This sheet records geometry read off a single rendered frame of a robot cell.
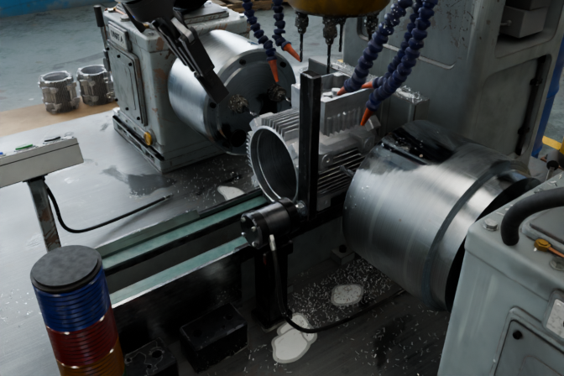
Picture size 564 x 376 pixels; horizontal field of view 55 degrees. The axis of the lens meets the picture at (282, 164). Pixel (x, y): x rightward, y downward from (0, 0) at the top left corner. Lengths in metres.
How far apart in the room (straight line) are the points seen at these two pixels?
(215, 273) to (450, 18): 0.62
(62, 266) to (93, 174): 0.97
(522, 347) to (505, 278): 0.08
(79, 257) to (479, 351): 0.49
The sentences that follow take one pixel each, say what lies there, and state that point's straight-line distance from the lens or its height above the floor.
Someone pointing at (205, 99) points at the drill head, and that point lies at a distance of 1.14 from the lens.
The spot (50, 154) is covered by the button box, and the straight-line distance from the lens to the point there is 1.05.
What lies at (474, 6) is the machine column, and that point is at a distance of 1.02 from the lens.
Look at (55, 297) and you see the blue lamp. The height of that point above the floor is 1.21.
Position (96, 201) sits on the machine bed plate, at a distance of 1.37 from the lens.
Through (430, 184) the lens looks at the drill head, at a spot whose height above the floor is 1.14.
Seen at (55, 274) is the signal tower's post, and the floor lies 1.22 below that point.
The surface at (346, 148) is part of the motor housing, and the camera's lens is 0.99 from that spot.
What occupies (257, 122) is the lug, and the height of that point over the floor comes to 1.09.
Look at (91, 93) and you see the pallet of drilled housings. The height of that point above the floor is 0.23.
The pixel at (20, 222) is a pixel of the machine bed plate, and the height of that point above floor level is 0.80.
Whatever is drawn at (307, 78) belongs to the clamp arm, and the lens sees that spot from 0.79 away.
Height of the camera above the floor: 1.54
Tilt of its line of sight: 31 degrees down
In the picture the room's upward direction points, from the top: straight up
